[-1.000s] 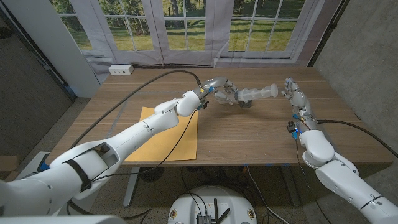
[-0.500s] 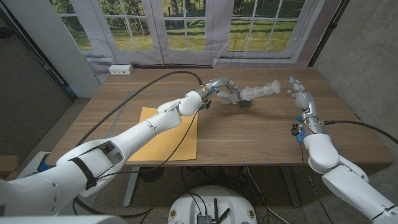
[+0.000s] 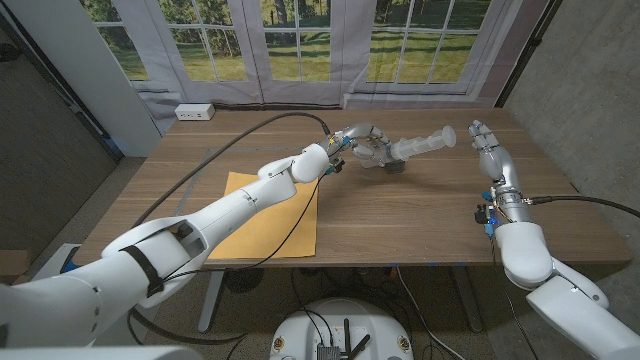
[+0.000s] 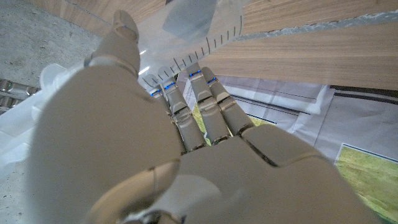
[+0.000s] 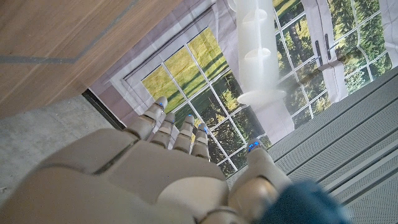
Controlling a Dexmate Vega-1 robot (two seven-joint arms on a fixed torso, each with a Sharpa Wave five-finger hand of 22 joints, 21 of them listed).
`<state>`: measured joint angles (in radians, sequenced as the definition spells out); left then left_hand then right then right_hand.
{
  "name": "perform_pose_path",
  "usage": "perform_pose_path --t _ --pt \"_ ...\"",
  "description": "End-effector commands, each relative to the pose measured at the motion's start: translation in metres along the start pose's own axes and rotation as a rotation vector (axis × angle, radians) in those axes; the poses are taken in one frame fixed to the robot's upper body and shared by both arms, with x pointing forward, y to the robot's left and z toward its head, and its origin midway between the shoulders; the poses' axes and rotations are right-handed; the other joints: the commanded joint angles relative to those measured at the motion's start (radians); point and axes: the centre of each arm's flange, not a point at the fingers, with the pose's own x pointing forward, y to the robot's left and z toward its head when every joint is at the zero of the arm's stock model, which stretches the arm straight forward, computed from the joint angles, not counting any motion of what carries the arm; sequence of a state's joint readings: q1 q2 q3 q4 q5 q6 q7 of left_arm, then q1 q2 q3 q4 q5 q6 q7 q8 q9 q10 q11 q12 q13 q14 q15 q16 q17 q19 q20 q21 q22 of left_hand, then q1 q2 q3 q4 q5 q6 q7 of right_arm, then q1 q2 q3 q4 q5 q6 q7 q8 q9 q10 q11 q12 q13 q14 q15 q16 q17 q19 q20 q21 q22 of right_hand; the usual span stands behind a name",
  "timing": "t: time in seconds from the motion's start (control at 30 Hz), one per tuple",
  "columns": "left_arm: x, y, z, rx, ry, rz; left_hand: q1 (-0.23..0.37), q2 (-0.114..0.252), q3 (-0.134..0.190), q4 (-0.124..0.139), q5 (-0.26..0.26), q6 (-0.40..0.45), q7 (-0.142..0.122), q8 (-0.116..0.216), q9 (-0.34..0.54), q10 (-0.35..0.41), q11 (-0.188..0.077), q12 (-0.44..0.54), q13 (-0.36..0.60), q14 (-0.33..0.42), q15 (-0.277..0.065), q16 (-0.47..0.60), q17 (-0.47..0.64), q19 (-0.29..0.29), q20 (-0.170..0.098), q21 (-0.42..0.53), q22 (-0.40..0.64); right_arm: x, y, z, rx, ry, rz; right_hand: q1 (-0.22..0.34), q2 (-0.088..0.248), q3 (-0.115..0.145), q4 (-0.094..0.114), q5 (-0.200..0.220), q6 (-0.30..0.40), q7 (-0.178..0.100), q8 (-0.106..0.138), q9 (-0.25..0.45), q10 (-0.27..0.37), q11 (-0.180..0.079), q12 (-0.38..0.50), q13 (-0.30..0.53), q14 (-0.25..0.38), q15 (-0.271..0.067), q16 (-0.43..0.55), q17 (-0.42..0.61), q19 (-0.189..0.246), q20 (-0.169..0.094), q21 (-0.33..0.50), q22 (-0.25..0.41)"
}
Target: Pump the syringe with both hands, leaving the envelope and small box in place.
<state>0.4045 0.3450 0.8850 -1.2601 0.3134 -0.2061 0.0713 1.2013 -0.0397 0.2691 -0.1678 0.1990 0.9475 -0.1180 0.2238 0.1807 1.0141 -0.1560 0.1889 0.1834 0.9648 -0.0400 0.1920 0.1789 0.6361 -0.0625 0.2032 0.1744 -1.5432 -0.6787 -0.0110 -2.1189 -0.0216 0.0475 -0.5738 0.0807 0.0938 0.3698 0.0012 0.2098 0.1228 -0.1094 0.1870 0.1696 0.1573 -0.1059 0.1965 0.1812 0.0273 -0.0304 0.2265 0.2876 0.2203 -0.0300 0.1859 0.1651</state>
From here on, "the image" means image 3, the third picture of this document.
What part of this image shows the printed window backdrop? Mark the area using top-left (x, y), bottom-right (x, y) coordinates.
top-left (79, 0), bottom-right (551, 121)

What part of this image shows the grey table leg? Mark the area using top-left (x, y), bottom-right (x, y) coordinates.
top-left (452, 265), bottom-right (484, 334)

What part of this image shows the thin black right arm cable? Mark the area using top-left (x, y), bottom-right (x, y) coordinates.
top-left (489, 234), bottom-right (540, 360)

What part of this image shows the black round fan base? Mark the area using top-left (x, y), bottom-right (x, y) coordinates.
top-left (223, 267), bottom-right (265, 294)

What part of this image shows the brown cardboard box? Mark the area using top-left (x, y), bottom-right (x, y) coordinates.
top-left (0, 249), bottom-right (31, 289)

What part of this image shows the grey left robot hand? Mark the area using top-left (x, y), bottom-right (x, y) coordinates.
top-left (327, 122), bottom-right (401, 170)

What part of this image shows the clear plastic syringe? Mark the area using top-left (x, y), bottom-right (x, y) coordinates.
top-left (359, 125), bottom-right (457, 170)

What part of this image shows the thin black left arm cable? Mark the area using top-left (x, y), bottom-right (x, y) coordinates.
top-left (162, 177), bottom-right (324, 284)

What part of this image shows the black backdrop stand pole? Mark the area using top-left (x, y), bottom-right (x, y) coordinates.
top-left (494, 0), bottom-right (564, 109)

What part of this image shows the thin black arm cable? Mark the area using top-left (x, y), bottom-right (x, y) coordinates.
top-left (162, 177), bottom-right (324, 284)
top-left (489, 234), bottom-right (540, 360)

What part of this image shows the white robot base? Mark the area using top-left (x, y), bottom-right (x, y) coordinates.
top-left (269, 298), bottom-right (414, 360)

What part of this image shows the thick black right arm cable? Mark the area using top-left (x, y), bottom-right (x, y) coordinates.
top-left (528, 194), bottom-right (640, 219)

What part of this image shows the white power strip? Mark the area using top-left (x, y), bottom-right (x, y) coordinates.
top-left (174, 103), bottom-right (216, 122)

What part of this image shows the white floor cable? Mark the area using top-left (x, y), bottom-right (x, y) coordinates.
top-left (394, 266), bottom-right (466, 360)

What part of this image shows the yellow manila envelope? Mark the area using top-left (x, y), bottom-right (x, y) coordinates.
top-left (207, 171), bottom-right (320, 260)

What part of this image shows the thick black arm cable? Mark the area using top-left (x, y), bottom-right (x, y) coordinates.
top-left (528, 194), bottom-right (640, 219)
top-left (127, 111), bottom-right (333, 347)

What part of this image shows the white upright panel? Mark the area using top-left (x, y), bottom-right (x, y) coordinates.
top-left (4, 0), bottom-right (164, 158)

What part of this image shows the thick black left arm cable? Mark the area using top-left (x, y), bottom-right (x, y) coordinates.
top-left (127, 111), bottom-right (333, 347)

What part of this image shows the slanted black antenna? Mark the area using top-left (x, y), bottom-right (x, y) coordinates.
top-left (348, 333), bottom-right (372, 360)

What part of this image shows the white table leg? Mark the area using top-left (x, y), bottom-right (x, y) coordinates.
top-left (198, 269), bottom-right (226, 334)

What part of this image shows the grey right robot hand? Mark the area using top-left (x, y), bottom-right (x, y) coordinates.
top-left (468, 119), bottom-right (534, 226)

